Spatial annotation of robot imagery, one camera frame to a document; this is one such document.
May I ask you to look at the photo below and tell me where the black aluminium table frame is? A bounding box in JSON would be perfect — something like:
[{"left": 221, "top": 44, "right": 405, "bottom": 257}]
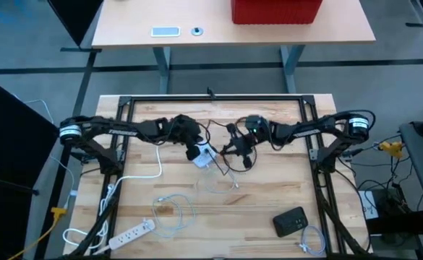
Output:
[{"left": 101, "top": 93, "right": 348, "bottom": 259}]

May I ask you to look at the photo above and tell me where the white long power strip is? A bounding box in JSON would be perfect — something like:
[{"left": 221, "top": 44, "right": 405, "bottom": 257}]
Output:
[{"left": 108, "top": 219, "right": 157, "bottom": 251}]

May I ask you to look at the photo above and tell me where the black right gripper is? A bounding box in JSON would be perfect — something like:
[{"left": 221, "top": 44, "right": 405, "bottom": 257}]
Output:
[{"left": 221, "top": 123, "right": 254, "bottom": 170}]

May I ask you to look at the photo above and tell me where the black USB cable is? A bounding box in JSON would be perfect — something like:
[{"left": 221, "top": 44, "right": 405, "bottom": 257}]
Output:
[{"left": 200, "top": 118, "right": 257, "bottom": 178}]

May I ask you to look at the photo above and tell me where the white labelled box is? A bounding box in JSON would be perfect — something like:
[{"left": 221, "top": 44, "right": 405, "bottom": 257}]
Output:
[{"left": 359, "top": 190, "right": 380, "bottom": 220}]

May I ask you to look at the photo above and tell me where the light wood desk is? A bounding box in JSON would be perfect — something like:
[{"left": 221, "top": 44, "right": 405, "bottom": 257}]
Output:
[{"left": 91, "top": 0, "right": 377, "bottom": 95}]

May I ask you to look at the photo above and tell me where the white square power strip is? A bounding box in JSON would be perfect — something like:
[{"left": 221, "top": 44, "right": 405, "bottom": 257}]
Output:
[{"left": 192, "top": 143, "right": 218, "bottom": 169}]

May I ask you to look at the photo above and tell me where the black cable bundle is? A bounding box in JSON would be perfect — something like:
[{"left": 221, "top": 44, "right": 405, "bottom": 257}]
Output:
[
  {"left": 314, "top": 169, "right": 373, "bottom": 258},
  {"left": 64, "top": 173, "right": 120, "bottom": 259}
]

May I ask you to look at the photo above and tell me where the white long strip cord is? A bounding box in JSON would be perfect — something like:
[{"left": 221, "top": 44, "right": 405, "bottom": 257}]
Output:
[{"left": 61, "top": 201, "right": 111, "bottom": 251}]

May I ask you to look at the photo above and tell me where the yellow cable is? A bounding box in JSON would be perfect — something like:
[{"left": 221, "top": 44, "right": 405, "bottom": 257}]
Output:
[{"left": 7, "top": 207, "right": 68, "bottom": 260}]

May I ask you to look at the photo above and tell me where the thin white floor cable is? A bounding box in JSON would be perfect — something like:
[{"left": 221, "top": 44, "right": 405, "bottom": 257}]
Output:
[
  {"left": 48, "top": 154, "right": 79, "bottom": 210},
  {"left": 14, "top": 94, "right": 56, "bottom": 124}
]

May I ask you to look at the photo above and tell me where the red storage bin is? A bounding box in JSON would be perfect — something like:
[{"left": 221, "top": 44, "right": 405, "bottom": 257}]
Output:
[{"left": 231, "top": 0, "right": 324, "bottom": 25}]

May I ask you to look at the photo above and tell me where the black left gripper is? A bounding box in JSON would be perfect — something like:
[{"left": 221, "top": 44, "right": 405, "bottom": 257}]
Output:
[{"left": 167, "top": 114, "right": 203, "bottom": 161}]

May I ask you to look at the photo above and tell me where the black charging hub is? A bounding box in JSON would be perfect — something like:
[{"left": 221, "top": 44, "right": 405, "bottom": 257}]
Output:
[{"left": 272, "top": 206, "right": 309, "bottom": 238}]

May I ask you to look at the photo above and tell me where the black control box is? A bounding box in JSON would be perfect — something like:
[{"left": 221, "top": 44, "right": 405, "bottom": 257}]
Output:
[{"left": 359, "top": 187, "right": 423, "bottom": 235}]

